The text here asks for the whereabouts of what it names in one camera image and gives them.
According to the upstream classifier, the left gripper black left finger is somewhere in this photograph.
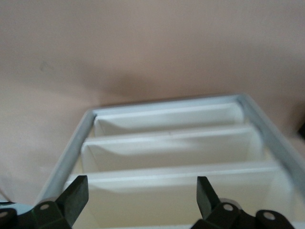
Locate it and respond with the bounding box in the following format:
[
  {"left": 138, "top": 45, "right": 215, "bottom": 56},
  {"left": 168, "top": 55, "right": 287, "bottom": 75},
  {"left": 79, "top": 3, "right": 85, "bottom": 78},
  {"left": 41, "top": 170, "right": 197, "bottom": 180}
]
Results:
[{"left": 0, "top": 175, "right": 90, "bottom": 229}]

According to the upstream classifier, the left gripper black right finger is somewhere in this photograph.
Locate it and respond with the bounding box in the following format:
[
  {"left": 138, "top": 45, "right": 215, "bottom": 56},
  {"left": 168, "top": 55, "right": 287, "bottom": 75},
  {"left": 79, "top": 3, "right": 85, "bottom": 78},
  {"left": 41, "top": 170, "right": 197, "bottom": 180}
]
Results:
[{"left": 192, "top": 176, "right": 295, "bottom": 229}]

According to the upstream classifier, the brown table mat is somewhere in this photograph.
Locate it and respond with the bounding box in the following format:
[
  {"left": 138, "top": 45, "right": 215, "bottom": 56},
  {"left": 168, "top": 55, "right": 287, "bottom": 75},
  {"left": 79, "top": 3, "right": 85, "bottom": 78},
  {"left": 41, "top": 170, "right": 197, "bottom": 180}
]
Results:
[{"left": 0, "top": 0, "right": 305, "bottom": 208}]

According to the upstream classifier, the white drawer cabinet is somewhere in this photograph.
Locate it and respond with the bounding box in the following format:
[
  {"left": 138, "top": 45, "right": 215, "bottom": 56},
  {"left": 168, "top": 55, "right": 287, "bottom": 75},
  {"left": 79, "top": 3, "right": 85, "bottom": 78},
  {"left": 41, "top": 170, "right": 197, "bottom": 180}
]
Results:
[{"left": 35, "top": 93, "right": 305, "bottom": 229}]

